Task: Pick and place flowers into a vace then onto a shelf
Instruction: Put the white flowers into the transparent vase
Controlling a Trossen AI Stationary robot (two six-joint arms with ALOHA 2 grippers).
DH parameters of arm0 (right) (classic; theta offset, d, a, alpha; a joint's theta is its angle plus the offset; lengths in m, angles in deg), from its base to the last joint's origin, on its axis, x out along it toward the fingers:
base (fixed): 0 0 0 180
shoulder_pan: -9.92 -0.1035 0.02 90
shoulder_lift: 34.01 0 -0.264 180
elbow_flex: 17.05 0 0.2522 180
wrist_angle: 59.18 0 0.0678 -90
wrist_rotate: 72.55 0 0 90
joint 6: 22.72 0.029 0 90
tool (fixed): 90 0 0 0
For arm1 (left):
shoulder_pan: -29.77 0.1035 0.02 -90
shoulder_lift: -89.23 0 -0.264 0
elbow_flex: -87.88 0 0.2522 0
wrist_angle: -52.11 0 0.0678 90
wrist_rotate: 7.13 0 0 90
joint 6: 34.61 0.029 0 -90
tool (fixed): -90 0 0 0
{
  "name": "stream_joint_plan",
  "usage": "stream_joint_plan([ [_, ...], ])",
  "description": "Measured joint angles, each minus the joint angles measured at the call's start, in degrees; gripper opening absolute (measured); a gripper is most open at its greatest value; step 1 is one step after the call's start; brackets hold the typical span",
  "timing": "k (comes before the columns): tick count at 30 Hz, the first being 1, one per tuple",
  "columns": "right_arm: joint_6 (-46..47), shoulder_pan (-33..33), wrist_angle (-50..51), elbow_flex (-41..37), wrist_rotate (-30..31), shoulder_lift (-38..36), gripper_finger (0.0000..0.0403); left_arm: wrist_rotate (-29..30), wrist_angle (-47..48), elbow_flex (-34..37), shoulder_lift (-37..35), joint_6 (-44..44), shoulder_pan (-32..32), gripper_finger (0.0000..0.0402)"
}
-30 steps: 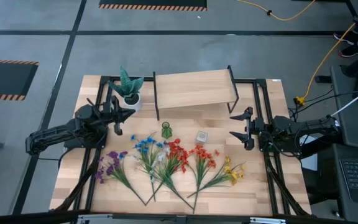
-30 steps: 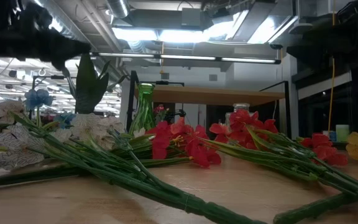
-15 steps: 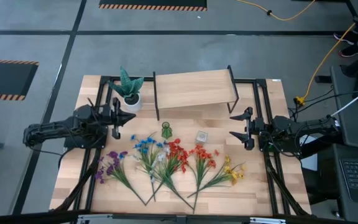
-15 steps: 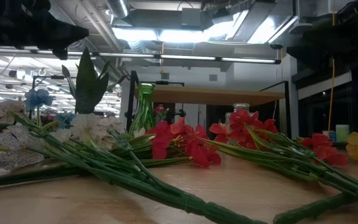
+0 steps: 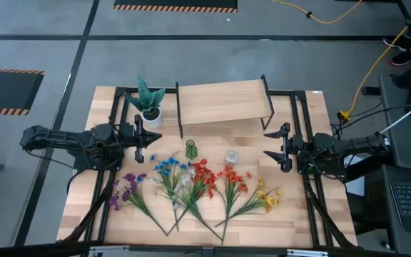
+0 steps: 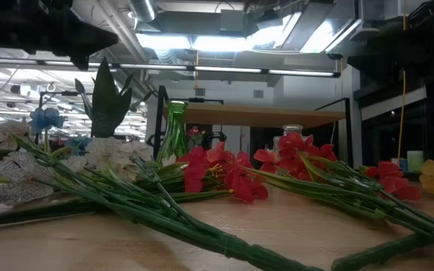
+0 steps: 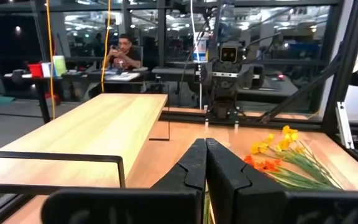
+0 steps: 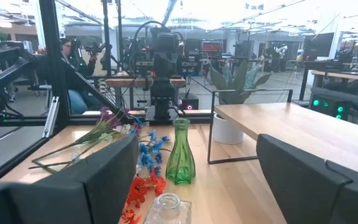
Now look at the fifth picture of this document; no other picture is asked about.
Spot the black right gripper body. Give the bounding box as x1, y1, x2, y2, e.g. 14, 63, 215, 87
280, 134, 305, 173

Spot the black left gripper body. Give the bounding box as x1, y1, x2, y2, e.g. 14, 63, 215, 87
121, 114, 146, 164

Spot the blue artificial flower bunch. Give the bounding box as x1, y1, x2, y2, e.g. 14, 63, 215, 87
148, 153, 190, 233

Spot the purple artificial flower bunch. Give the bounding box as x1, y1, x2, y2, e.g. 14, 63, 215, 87
108, 172, 169, 237

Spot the green glass vase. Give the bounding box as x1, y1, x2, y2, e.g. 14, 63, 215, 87
185, 139, 199, 161

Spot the yellow artificial flower bunch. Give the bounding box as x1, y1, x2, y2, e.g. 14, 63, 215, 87
213, 177, 285, 228

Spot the clear glass vase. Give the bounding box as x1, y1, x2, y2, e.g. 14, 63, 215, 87
224, 149, 240, 166

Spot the orange artificial flower bunch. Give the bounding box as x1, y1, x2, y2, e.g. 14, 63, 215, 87
215, 164, 254, 246

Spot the white artificial flower bunch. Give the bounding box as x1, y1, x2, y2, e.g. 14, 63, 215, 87
150, 167, 197, 237

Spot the red artificial flower bunch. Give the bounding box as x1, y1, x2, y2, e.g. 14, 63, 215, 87
176, 158, 223, 241

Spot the snake plant in white pot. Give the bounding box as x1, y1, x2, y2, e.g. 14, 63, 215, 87
123, 75, 166, 129

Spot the dark side desk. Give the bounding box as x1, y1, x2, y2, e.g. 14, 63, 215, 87
379, 74, 411, 256

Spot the thin white rod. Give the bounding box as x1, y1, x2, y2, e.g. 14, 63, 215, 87
379, 95, 411, 136

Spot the black hazard-striped floor mat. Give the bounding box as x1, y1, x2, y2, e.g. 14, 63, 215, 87
0, 68, 46, 116
113, 0, 239, 14

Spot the person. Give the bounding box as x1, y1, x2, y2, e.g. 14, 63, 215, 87
382, 0, 411, 68

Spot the yellow extension cable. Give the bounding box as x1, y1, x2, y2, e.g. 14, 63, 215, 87
337, 1, 411, 123
270, 0, 364, 26

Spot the wooden shelf with black frame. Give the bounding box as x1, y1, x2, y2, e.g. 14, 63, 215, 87
174, 74, 275, 140

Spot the black table edge rail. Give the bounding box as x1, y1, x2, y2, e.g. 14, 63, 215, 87
0, 241, 411, 257

